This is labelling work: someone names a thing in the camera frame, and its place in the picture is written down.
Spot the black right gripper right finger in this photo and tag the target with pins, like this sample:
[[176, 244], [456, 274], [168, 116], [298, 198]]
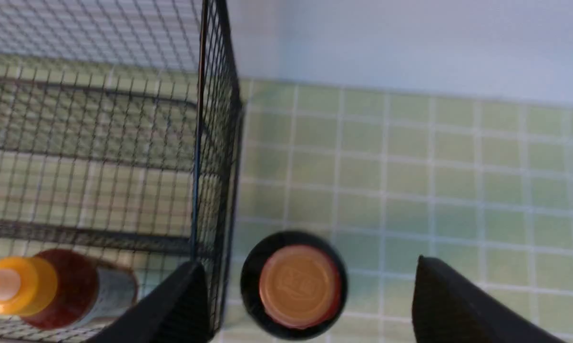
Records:
[[448, 308]]

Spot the dark soy sauce bottle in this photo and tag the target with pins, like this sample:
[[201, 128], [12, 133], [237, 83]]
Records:
[[294, 285]]

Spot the green checkered tablecloth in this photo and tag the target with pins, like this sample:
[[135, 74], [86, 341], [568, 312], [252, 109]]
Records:
[[487, 186]]

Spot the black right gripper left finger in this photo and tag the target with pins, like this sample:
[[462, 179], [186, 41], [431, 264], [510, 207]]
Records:
[[176, 311]]

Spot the red chili sauce bottle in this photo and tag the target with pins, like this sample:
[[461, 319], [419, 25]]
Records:
[[63, 289]]

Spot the black wire mesh rack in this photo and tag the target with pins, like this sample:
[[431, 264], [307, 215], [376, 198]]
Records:
[[119, 138]]

